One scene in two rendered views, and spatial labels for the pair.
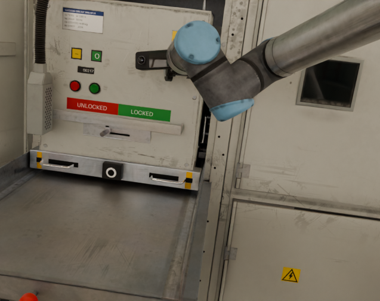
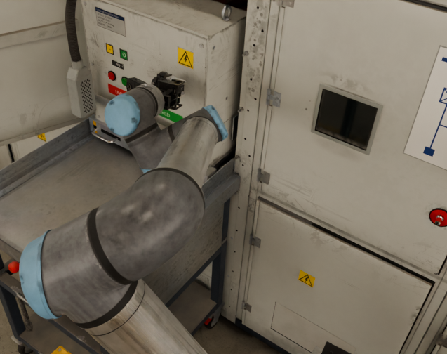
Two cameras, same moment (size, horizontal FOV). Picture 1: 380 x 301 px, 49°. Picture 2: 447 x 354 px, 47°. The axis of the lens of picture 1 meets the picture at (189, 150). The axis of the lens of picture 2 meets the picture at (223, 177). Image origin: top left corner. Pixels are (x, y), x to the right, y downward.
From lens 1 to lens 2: 0.98 m
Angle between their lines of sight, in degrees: 35
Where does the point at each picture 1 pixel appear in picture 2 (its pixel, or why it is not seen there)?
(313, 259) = (327, 274)
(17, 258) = (22, 232)
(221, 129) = (246, 133)
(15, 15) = not seen: outside the picture
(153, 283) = not seen: hidden behind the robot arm
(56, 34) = (93, 29)
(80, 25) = (109, 26)
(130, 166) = not seen: hidden behind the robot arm
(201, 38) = (120, 116)
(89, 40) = (117, 39)
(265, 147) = (283, 163)
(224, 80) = (140, 152)
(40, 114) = (77, 102)
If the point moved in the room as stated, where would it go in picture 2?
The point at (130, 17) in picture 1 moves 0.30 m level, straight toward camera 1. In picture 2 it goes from (144, 27) to (87, 72)
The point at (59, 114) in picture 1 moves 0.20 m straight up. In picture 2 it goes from (99, 99) to (92, 44)
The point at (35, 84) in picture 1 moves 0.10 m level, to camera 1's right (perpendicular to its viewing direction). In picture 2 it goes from (71, 79) to (95, 88)
